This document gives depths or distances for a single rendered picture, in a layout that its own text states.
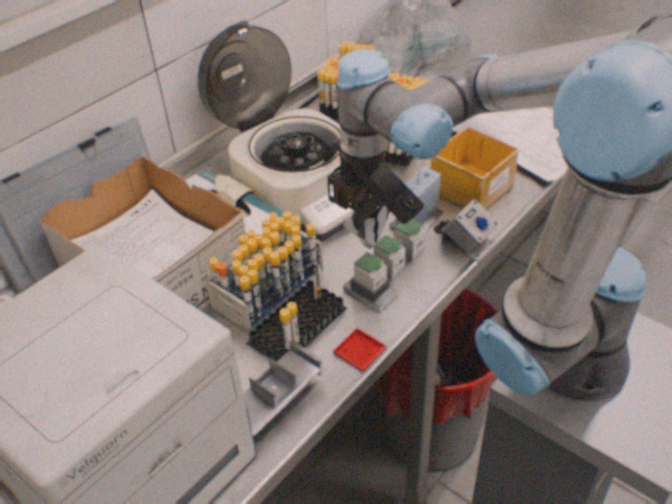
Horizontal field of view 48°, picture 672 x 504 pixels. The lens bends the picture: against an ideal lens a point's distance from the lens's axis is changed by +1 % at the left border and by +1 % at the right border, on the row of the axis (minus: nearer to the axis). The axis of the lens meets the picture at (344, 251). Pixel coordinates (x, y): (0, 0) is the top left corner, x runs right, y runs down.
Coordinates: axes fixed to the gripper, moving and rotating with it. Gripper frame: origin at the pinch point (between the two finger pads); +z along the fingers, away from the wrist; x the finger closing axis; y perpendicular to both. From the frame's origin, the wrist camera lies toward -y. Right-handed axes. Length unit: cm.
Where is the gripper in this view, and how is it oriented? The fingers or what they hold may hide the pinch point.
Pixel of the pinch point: (373, 244)
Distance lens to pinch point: 131.4
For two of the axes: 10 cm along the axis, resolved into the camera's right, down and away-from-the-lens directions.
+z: 0.3, 7.2, 6.9
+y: -7.6, -4.3, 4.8
